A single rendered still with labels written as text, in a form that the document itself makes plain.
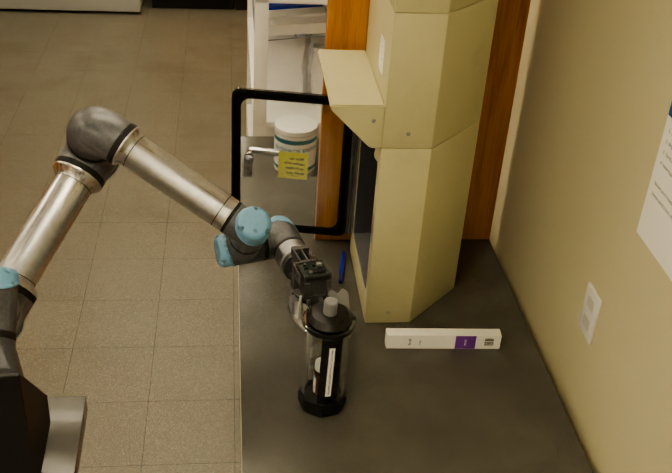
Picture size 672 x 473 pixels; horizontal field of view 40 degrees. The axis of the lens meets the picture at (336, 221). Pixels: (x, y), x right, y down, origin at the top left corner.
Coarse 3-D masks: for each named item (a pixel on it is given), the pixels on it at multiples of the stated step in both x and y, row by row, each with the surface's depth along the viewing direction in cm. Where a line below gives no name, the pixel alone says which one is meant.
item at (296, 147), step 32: (256, 128) 230; (288, 128) 229; (320, 128) 228; (256, 160) 234; (288, 160) 234; (320, 160) 233; (256, 192) 239; (288, 192) 239; (320, 192) 238; (320, 224) 243
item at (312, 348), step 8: (304, 312) 185; (352, 312) 186; (304, 320) 183; (352, 320) 184; (304, 328) 183; (312, 328) 181; (352, 328) 182; (312, 336) 183; (304, 344) 188; (312, 344) 183; (320, 344) 182; (344, 344) 184; (304, 352) 188; (312, 352) 184; (320, 352) 183; (344, 352) 185; (304, 360) 188; (312, 360) 185; (320, 360) 184; (344, 360) 187; (304, 368) 189; (312, 368) 186; (344, 368) 188; (304, 376) 190; (312, 376) 187; (344, 376) 190; (304, 384) 191; (312, 384) 189; (344, 384) 192; (304, 392) 192; (312, 392) 190; (312, 400) 191
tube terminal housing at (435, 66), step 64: (384, 0) 193; (384, 64) 193; (448, 64) 190; (384, 128) 194; (448, 128) 200; (384, 192) 202; (448, 192) 212; (384, 256) 211; (448, 256) 226; (384, 320) 221
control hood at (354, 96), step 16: (336, 64) 210; (352, 64) 210; (368, 64) 211; (336, 80) 202; (352, 80) 202; (368, 80) 203; (336, 96) 194; (352, 96) 195; (368, 96) 195; (336, 112) 191; (352, 112) 192; (368, 112) 192; (384, 112) 193; (352, 128) 193; (368, 128) 194; (368, 144) 196
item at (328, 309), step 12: (324, 300) 182; (336, 300) 182; (312, 312) 183; (324, 312) 182; (336, 312) 183; (348, 312) 184; (312, 324) 181; (324, 324) 180; (336, 324) 181; (348, 324) 182
